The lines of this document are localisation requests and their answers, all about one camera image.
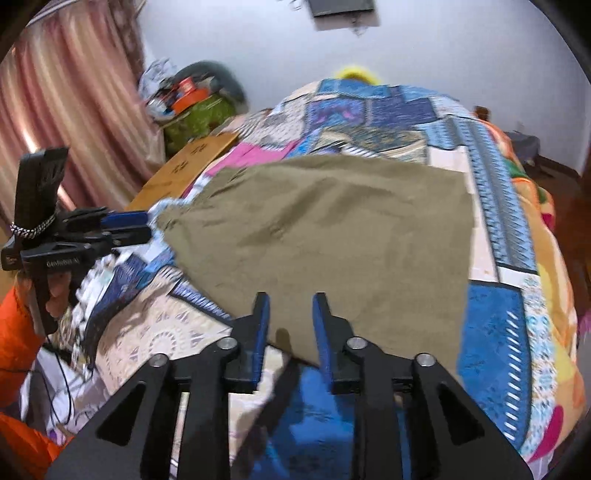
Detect orange floral blanket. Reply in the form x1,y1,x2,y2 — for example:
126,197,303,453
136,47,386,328
475,115,591,467

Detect person's orange clothing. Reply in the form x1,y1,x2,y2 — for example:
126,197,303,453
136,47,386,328
0,410,65,480

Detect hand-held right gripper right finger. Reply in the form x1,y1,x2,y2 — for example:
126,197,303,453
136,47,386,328
312,292,536,480

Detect dark grey stool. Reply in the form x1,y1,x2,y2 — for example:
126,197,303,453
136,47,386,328
503,130,542,162

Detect person's left forearm orange sleeve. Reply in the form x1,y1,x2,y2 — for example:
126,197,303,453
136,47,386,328
0,285,51,376

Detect yellow plush item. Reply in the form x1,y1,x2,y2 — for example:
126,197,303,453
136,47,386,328
333,66,383,86

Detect olive green pants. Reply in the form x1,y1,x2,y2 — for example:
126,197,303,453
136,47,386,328
154,154,477,385

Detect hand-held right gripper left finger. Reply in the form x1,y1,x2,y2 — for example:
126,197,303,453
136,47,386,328
45,292,271,480

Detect orange packet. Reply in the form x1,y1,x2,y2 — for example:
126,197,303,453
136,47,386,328
171,78,208,115

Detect person's left hand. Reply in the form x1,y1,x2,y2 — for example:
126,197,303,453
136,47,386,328
47,269,82,320

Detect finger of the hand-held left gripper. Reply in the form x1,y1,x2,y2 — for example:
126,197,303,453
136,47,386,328
110,225,153,248
102,211,150,228

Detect crumpled white plastic bag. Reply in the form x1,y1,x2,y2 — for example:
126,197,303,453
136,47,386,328
137,58,178,100

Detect pink striped curtain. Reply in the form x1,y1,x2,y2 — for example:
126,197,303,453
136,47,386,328
0,0,164,222

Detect black cable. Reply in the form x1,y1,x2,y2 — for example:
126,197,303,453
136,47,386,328
42,336,99,432

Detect brown cardboard box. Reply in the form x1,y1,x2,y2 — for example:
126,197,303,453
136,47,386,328
126,133,241,212

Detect dark wall-mounted device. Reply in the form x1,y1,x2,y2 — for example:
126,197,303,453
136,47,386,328
308,0,380,31

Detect blue patchwork blanket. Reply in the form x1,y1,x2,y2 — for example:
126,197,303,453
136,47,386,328
46,78,561,480

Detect grey round cushion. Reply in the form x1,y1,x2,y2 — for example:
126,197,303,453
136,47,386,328
175,60,247,104

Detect green patterned bag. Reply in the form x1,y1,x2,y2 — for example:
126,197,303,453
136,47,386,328
163,95,237,155

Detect pink cloth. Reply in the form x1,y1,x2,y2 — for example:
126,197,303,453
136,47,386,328
203,141,301,178

